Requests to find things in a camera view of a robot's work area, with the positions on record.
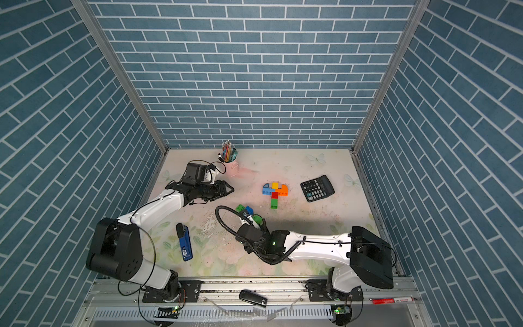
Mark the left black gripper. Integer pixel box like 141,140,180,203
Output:
194,180,235,201

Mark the long light blue lego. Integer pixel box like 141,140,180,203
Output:
262,187,276,195

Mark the long lime lego brick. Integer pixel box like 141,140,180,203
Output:
252,215,264,226

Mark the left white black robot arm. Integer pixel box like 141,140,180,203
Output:
86,160,234,302

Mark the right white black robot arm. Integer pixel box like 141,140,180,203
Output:
234,224,394,294

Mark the blue black usb device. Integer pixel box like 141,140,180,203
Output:
176,223,193,262

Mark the pink pen cup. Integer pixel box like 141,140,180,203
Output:
224,161,240,177

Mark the black calculator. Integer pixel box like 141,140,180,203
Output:
300,174,335,202

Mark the red marker pen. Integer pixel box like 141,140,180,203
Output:
371,296,414,305

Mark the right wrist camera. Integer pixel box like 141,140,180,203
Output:
241,215,255,226

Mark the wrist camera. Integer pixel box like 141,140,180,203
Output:
241,215,255,226
204,168,219,184

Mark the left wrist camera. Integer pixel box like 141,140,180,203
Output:
204,168,219,184

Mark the black remote on rail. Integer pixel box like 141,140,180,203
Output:
238,290,268,308

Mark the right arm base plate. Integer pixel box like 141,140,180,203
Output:
305,279,364,302

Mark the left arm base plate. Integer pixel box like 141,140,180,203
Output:
142,280,202,303

